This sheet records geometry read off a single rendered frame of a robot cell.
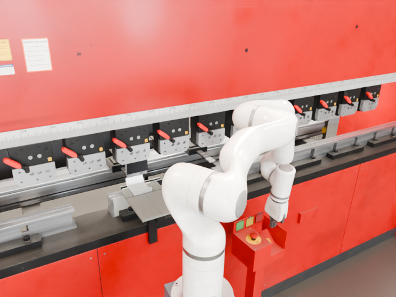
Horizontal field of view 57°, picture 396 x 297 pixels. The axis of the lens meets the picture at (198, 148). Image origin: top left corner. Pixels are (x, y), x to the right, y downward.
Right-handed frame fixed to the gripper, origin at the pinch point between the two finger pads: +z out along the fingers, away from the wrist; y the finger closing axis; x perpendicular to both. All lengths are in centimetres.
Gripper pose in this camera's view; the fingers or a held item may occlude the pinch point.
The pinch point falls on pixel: (273, 223)
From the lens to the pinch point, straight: 176.9
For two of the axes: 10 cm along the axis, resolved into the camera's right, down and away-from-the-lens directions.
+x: 8.2, -2.5, 5.1
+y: 5.6, 4.6, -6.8
